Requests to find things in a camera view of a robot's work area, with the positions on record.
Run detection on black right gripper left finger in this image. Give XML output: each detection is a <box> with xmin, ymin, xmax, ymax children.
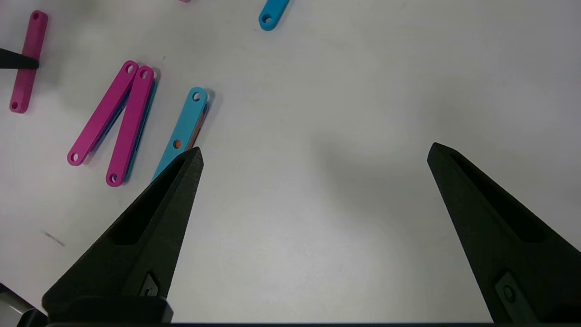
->
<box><xmin>42</xmin><ymin>147</ymin><xmax>204</xmax><ymax>321</ymax></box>

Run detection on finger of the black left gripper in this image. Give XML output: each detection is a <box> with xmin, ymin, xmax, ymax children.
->
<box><xmin>0</xmin><ymin>48</ymin><xmax>39</xmax><ymax>69</ymax></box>

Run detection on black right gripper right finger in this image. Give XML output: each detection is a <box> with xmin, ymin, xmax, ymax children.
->
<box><xmin>427</xmin><ymin>143</ymin><xmax>581</xmax><ymax>322</ymax></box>

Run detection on dark pink bar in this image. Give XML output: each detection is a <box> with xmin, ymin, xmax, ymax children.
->
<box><xmin>9</xmin><ymin>10</ymin><xmax>49</xmax><ymax>114</ymax></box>

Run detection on long pink bar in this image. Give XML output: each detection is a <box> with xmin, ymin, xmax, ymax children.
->
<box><xmin>67</xmin><ymin>60</ymin><xmax>139</xmax><ymax>166</ymax></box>
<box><xmin>106</xmin><ymin>66</ymin><xmax>157</xmax><ymax>188</ymax></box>

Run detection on blue bar with orange underside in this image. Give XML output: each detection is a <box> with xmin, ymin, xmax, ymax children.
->
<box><xmin>151</xmin><ymin>87</ymin><xmax>210</xmax><ymax>182</ymax></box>

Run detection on short blue bar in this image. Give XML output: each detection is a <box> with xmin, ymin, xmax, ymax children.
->
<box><xmin>259</xmin><ymin>0</ymin><xmax>290</xmax><ymax>31</ymax></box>

